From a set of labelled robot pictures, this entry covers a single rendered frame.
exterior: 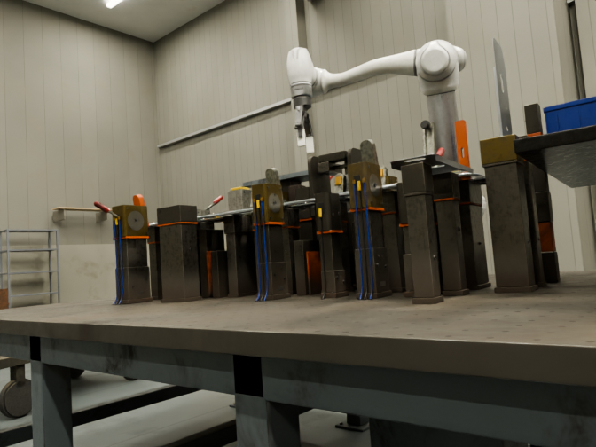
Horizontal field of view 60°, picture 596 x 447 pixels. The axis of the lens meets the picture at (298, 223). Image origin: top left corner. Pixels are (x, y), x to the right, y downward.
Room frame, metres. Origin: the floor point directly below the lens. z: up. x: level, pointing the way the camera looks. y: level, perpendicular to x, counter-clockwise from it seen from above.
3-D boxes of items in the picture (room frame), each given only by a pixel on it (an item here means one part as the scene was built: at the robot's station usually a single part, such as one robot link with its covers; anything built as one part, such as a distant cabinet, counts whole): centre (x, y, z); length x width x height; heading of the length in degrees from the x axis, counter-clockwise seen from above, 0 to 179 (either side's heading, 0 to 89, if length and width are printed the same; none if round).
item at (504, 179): (1.20, -0.50, 0.88); 0.08 x 0.08 x 0.36; 55
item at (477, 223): (1.38, -0.46, 0.84); 0.12 x 0.05 x 0.29; 145
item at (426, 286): (1.07, -0.26, 0.84); 0.05 x 0.05 x 0.29; 55
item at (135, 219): (1.90, 0.64, 0.88); 0.14 x 0.09 x 0.36; 145
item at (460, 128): (1.54, -0.52, 0.95); 0.03 x 0.01 x 0.50; 55
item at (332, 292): (1.43, -0.08, 0.84); 0.10 x 0.05 x 0.29; 145
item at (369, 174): (1.32, -0.18, 0.87); 0.12 x 0.07 x 0.35; 145
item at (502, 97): (1.31, -0.56, 1.17); 0.12 x 0.01 x 0.34; 145
